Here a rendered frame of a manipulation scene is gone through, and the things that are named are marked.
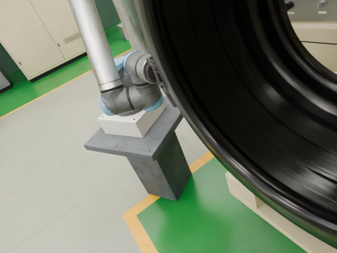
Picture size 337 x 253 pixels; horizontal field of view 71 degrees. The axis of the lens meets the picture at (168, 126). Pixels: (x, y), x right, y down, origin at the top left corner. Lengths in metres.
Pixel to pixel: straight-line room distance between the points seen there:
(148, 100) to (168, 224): 0.94
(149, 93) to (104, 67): 0.19
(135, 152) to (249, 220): 0.76
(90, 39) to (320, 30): 0.87
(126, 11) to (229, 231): 1.23
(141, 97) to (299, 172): 0.59
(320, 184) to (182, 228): 1.16
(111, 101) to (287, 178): 0.65
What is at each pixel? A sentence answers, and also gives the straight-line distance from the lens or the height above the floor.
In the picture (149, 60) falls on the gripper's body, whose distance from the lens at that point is 0.74.
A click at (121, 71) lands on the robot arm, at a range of 1.22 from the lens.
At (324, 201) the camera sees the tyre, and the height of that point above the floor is 0.91.
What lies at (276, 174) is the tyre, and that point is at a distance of 0.52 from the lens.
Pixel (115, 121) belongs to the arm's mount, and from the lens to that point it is 1.31.
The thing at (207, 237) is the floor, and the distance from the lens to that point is 1.51.
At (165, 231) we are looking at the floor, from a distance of 1.60.
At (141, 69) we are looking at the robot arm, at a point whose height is 1.05.
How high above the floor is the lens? 1.32
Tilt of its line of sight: 35 degrees down
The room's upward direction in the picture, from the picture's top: 22 degrees counter-clockwise
